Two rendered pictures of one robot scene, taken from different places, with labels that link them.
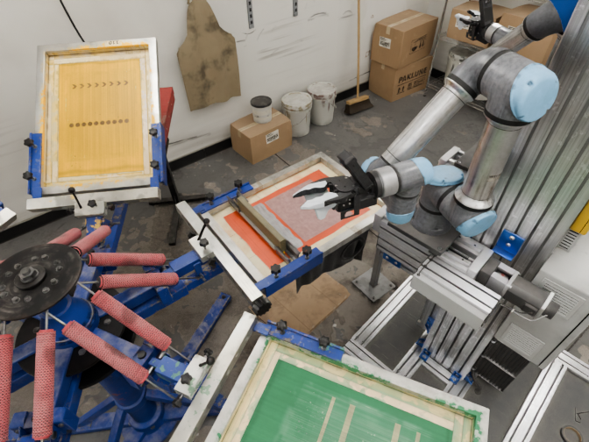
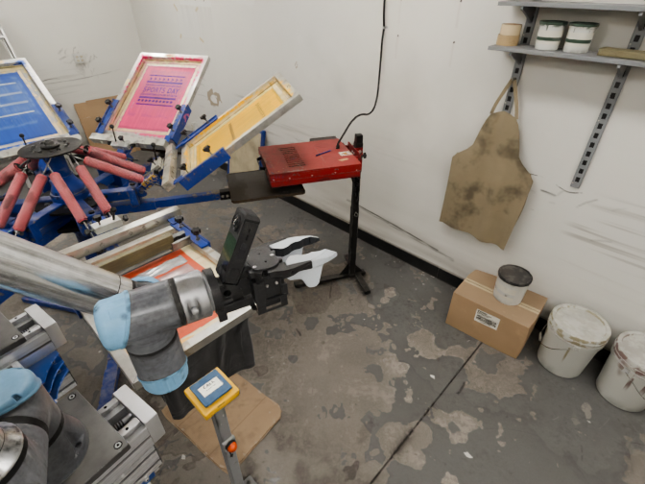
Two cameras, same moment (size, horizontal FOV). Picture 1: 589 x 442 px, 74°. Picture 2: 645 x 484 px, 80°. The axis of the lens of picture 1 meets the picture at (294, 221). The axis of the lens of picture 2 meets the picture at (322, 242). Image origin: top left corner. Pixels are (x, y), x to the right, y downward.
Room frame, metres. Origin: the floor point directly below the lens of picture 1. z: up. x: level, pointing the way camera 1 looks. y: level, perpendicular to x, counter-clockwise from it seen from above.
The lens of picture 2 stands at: (1.82, -1.34, 2.06)
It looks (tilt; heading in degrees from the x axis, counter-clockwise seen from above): 35 degrees down; 79
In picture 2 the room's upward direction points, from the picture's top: straight up
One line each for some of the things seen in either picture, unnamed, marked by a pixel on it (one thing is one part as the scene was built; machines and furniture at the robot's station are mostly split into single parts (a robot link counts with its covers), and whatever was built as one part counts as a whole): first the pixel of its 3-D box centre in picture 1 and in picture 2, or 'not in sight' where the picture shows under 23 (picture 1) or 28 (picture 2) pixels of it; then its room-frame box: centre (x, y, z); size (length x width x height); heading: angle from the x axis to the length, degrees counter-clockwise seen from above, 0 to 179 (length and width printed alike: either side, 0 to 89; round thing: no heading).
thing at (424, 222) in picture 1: (433, 210); not in sight; (1.00, -0.50, 1.31); 0.15 x 0.15 x 0.10
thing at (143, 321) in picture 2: (507, 40); (141, 315); (1.63, -0.90, 1.65); 0.11 x 0.08 x 0.09; 18
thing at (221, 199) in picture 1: (226, 201); (190, 237); (1.46, 0.34, 0.98); 0.30 x 0.05 x 0.07; 126
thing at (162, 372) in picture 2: not in sight; (157, 350); (1.63, -0.89, 1.56); 0.11 x 0.08 x 0.11; 108
